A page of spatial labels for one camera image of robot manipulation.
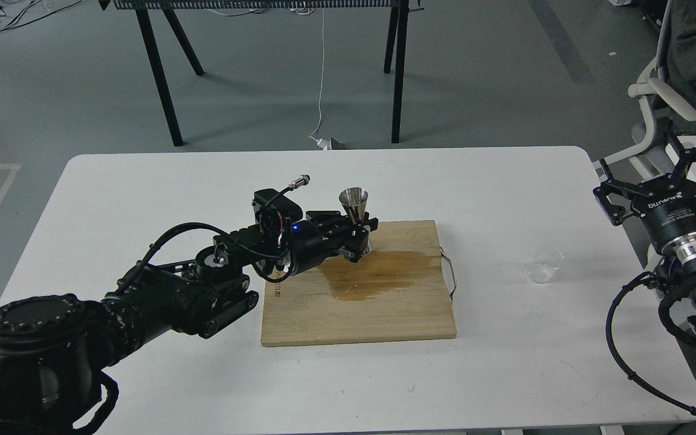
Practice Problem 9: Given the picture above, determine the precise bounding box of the white hanging cable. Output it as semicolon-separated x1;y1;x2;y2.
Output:
308;8;345;150

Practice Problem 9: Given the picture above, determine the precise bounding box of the wooden cutting board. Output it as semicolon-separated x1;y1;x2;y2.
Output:
260;220;457;347

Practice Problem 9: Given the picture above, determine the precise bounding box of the white office chair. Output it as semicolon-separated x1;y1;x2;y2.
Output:
592;1;696;181

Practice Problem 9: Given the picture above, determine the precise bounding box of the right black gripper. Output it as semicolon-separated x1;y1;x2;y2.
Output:
593;145;696;257

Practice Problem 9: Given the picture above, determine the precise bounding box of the black metal table frame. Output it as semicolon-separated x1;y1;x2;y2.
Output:
98;0;425;147

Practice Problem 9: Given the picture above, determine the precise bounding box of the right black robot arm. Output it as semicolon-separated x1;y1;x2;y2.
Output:
592;147;696;416

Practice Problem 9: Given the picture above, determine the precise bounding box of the steel double jigger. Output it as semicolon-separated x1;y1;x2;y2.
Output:
338;187;372;255

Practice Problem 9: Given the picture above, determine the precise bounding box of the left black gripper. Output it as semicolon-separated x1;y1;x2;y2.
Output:
289;210;379;276

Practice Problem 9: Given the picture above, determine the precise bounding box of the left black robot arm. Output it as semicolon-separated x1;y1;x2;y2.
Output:
0;175;378;434

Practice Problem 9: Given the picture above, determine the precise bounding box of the clear glass measuring cup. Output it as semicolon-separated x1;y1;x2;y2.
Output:
524;245;566;284

